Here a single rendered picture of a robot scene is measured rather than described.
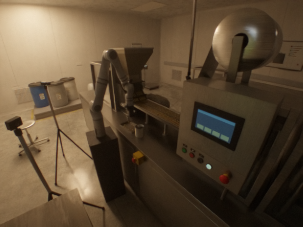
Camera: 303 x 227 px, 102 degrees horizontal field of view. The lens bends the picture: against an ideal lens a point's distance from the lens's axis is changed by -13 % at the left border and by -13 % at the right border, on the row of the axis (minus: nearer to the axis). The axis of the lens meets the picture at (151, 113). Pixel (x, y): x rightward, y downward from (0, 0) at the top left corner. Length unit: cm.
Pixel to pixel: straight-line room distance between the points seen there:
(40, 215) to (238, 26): 142
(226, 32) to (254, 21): 13
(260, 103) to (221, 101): 12
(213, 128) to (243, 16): 51
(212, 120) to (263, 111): 18
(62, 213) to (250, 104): 105
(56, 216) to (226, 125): 98
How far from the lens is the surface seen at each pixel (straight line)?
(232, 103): 53
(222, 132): 57
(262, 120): 52
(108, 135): 132
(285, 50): 455
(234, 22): 82
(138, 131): 121
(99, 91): 114
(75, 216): 100
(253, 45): 78
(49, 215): 107
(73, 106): 418
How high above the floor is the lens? 152
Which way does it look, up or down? 26 degrees down
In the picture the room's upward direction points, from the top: straight up
